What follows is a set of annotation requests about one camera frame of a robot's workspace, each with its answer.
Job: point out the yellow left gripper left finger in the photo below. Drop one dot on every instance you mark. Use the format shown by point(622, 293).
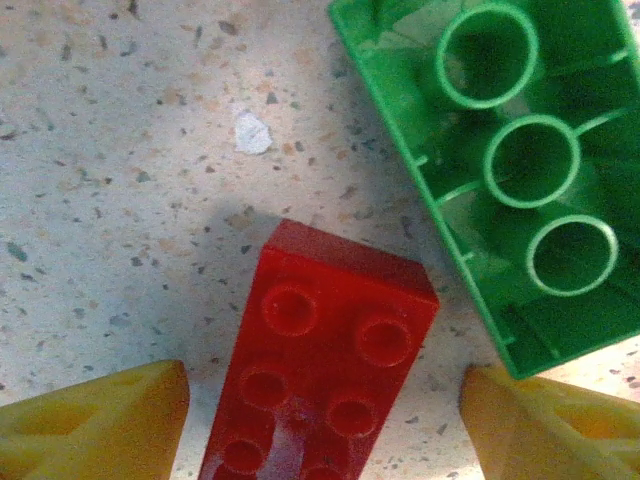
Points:
point(90, 430)

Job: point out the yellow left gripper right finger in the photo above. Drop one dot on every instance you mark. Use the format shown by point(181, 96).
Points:
point(550, 435)

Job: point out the long red lego brick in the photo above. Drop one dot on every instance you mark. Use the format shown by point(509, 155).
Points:
point(320, 360)

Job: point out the white paper scrap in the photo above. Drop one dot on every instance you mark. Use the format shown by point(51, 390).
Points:
point(252, 132)

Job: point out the long green lego brick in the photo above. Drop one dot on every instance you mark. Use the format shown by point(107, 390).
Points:
point(400, 100)

